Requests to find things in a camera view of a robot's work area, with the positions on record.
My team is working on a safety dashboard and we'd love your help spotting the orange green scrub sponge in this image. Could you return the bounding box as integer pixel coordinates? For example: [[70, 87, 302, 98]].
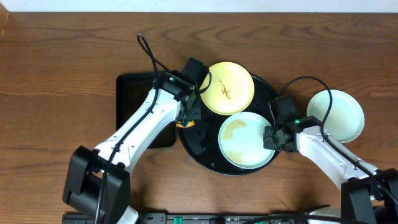
[[176, 120, 195, 128]]

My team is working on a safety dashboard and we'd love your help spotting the light green front plate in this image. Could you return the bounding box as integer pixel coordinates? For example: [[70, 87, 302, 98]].
[[218, 112, 276, 169]]

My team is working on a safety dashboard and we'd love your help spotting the light green plate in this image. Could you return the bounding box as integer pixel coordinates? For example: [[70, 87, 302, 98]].
[[218, 112, 276, 169], [307, 90, 365, 143]]

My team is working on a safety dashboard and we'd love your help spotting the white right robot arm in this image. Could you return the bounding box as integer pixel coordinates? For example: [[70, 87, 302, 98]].
[[263, 116, 397, 223]]

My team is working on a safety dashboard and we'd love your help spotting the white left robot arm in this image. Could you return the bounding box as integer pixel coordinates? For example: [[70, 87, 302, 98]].
[[62, 89, 200, 223]]

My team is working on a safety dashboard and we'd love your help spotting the black rectangular tray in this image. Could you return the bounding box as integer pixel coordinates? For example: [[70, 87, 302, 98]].
[[116, 72, 176, 149]]

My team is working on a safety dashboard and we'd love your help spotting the yellow plate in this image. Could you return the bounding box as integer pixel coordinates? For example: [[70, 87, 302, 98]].
[[200, 62, 254, 115]]

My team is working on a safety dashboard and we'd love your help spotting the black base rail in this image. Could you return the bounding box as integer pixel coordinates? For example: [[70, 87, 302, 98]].
[[61, 205, 343, 224]]

